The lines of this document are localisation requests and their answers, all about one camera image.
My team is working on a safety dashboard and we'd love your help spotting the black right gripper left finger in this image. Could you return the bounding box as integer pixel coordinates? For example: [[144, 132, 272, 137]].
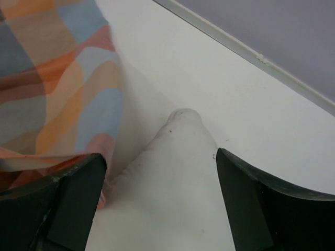
[[1, 154, 107, 250]]

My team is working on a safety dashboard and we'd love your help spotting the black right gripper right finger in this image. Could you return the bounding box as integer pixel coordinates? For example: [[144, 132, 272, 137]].
[[216, 148, 334, 250]]

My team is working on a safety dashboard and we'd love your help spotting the white pillow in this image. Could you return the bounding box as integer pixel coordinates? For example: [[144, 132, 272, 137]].
[[86, 109, 235, 251]]

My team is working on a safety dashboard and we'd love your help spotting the colourful checked pillowcase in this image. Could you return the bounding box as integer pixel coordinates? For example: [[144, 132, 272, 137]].
[[0, 0, 125, 211]]

